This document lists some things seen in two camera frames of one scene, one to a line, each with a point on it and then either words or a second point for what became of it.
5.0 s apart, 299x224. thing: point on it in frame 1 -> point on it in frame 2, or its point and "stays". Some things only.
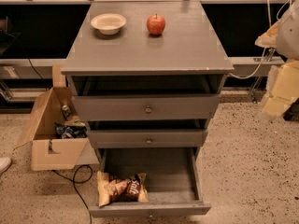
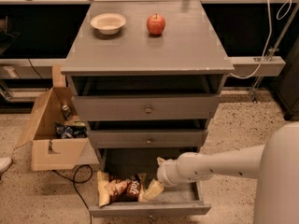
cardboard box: x=57 y=133 stays
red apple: x=156 y=24 stays
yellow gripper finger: x=268 y=38 -> x=170 y=174
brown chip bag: x=112 y=188 stays
